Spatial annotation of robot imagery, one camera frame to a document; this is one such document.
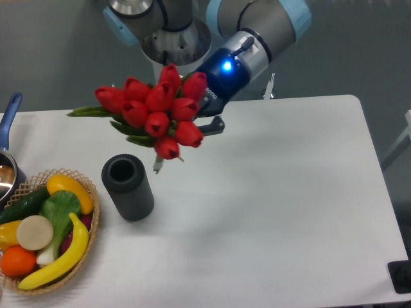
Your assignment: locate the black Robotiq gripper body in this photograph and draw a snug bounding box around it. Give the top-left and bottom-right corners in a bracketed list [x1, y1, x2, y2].
[195, 48, 250, 117]

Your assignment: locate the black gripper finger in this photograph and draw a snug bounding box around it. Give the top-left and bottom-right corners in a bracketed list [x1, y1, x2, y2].
[198, 115, 225, 135]

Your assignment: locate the red tulip bouquet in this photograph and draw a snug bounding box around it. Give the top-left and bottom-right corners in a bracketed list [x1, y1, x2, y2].
[68, 64, 207, 173]

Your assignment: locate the dark grey ribbed vase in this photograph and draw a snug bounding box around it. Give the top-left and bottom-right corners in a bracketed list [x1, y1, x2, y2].
[101, 154, 154, 221]

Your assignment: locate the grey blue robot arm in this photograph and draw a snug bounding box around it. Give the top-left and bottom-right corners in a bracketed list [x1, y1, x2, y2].
[103, 1, 311, 135]

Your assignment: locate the dark red vegetable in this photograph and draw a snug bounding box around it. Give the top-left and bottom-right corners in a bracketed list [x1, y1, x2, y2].
[60, 214, 92, 255]

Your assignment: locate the yellow squash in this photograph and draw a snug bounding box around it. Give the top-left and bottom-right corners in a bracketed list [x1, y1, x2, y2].
[46, 174, 94, 214]

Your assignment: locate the yellow banana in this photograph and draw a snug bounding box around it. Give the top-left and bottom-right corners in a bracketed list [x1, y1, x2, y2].
[18, 213, 89, 290]

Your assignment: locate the green bok choy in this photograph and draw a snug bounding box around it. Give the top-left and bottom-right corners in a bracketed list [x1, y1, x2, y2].
[37, 190, 81, 267]

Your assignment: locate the woven wicker basket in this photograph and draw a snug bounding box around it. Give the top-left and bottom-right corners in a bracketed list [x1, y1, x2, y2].
[1, 168, 100, 295]

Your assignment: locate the green cucumber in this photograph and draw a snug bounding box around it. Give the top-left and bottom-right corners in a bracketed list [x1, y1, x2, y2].
[1, 187, 49, 224]

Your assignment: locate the beige round disc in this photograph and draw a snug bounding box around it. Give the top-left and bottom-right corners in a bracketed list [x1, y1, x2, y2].
[16, 215, 54, 251]

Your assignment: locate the black box at table edge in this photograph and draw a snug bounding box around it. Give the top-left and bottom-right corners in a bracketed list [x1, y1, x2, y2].
[387, 260, 410, 294]

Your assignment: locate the yellow bell pepper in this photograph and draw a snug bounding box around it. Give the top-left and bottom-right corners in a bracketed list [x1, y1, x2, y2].
[0, 220, 21, 252]

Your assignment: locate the orange fruit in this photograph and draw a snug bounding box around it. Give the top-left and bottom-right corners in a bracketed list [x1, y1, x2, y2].
[1, 246, 37, 277]

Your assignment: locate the white frame at right edge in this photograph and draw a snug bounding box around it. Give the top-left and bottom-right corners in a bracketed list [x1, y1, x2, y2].
[380, 110, 410, 172]

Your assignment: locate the blue handled saucepan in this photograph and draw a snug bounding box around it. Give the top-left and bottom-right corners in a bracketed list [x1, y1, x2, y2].
[1, 92, 26, 210]

